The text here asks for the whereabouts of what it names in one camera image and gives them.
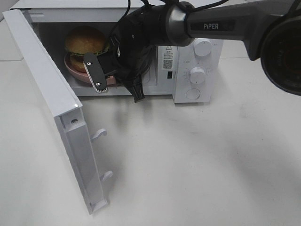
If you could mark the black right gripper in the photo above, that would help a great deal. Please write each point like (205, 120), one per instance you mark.
(126, 59)

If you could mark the white round door button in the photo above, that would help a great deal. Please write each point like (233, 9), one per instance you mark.
(193, 94)

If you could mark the pink plate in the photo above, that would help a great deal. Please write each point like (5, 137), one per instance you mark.
(76, 69)

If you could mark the burger with lettuce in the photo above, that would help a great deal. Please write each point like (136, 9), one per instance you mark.
(82, 40)

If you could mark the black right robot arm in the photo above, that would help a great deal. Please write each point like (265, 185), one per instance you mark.
(269, 29)

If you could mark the white warning label sticker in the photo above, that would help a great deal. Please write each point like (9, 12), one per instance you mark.
(168, 55)

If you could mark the white microwave oven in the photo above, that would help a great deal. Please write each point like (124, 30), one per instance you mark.
(40, 27)

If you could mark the white lower microwave knob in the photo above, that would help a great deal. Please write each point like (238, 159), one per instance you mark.
(197, 75)

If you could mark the white microwave knob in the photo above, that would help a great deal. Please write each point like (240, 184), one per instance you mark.
(202, 47)
(197, 75)

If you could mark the white upper microwave knob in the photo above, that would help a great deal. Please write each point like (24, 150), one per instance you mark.
(202, 47)

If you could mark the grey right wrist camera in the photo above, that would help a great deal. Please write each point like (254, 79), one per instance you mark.
(96, 69)

